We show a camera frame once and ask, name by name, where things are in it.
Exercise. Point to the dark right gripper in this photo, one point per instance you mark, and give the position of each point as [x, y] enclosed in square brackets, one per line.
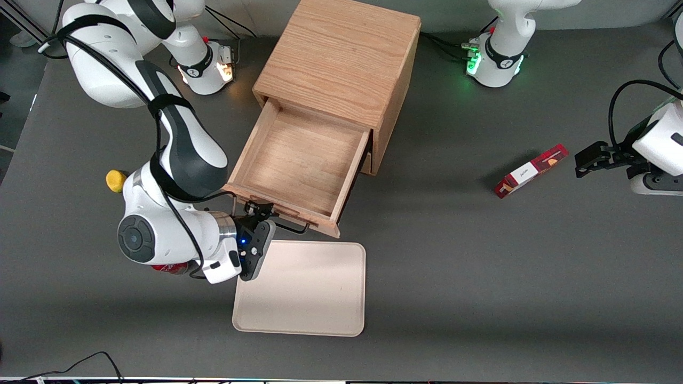
[244, 228]

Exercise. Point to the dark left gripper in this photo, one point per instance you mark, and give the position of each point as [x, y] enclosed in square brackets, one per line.
[621, 157]

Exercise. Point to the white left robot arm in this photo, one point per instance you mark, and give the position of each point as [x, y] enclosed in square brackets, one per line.
[504, 53]

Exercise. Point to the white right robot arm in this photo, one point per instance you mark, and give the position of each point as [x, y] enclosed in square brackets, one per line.
[187, 154]

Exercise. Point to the red and white snack box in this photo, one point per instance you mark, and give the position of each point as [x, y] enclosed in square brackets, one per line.
[528, 172]

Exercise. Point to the beige plastic tray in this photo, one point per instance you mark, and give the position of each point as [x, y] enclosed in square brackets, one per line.
[309, 288]

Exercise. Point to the red soda bottle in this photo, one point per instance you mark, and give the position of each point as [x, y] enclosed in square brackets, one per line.
[168, 268]

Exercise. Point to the yellow lemon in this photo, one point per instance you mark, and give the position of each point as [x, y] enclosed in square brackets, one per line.
[113, 181]

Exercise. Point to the oak wooden cabinet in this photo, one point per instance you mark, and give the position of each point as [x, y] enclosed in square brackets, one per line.
[341, 53]

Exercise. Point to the grey white sneaker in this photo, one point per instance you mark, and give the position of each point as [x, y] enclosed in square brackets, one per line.
[25, 39]

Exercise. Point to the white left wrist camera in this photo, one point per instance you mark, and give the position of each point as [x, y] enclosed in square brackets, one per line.
[648, 185]

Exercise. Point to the aluminium frame rail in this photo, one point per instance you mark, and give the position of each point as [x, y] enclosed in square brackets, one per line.
[21, 22]

